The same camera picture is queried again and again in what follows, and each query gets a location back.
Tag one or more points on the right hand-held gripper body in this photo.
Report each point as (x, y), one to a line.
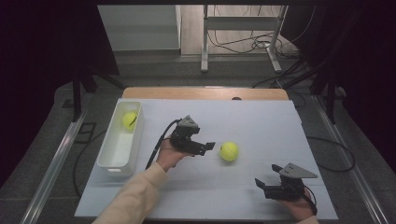
(285, 191)

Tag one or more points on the white cabinet panel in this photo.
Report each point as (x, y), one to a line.
(140, 28)

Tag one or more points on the plain yellow tennis ball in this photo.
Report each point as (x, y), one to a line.
(229, 151)

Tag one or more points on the black tripod stand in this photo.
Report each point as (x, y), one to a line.
(330, 99)
(76, 96)

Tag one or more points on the white metal stand frame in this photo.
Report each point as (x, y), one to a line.
(239, 23)

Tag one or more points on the aluminium floor rail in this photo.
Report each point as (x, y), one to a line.
(53, 169)
(351, 165)

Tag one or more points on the white plastic bin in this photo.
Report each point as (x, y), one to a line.
(120, 152)

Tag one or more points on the person's left hand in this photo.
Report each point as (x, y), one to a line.
(169, 157)

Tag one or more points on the person's right hand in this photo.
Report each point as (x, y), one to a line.
(299, 208)

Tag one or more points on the white board sheet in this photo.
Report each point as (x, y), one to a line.
(218, 193)

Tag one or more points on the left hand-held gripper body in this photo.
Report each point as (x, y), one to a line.
(186, 143)

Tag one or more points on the yellow tennis ball black mark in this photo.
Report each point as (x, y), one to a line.
(128, 120)

